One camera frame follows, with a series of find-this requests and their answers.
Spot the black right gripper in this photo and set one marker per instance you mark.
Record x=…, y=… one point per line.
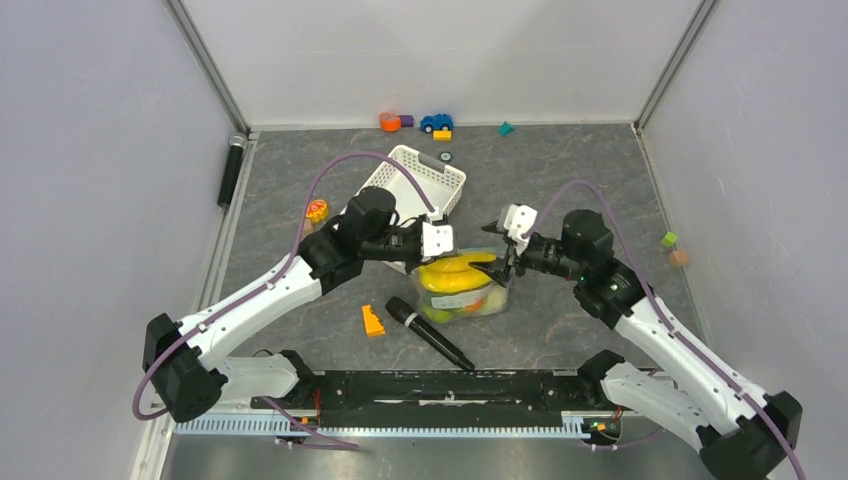
x=498, y=270

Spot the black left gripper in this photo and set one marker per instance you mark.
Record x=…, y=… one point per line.
x=409, y=265

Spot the yellow toy banana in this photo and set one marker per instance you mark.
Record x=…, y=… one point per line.
x=455, y=274

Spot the green toy cabbage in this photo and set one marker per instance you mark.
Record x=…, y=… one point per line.
x=495, y=302

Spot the orange toy bell pepper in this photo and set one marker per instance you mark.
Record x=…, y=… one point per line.
x=473, y=307

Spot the clear zip top bag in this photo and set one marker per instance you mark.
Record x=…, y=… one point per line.
x=455, y=301

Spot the green toy pear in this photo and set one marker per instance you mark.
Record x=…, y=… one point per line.
x=438, y=315

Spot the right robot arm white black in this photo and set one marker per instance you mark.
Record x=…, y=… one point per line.
x=738, y=429

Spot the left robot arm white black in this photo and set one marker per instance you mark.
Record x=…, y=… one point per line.
x=187, y=363

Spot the black microphone on table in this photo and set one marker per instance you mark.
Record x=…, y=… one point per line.
x=406, y=315

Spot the white plastic basket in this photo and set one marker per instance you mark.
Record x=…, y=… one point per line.
x=407, y=188

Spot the orange wedge block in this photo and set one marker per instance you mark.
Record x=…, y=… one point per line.
x=373, y=327

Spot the orange red round toy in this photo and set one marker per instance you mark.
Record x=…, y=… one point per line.
x=318, y=210

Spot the small brown wooden block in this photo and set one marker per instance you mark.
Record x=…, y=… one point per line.
x=307, y=228

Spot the yellow lego brick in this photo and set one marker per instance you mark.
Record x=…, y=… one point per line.
x=442, y=135

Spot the teal triangular block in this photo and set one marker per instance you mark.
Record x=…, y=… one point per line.
x=505, y=129

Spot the orange tape roll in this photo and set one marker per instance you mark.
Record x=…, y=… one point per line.
x=389, y=122

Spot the blue toy car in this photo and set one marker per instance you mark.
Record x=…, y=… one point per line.
x=436, y=122

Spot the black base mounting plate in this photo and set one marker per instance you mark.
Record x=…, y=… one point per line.
x=442, y=398

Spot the lime green cube block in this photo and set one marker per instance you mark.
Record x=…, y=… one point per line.
x=669, y=240

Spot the tan wooden cube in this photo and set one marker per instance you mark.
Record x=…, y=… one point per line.
x=678, y=258

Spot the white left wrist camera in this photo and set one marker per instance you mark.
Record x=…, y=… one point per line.
x=437, y=241

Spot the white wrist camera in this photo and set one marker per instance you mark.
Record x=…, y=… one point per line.
x=515, y=223
x=437, y=241

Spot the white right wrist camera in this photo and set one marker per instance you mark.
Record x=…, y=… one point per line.
x=515, y=223

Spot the black microphone on rail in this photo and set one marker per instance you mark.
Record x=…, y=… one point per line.
x=237, y=144

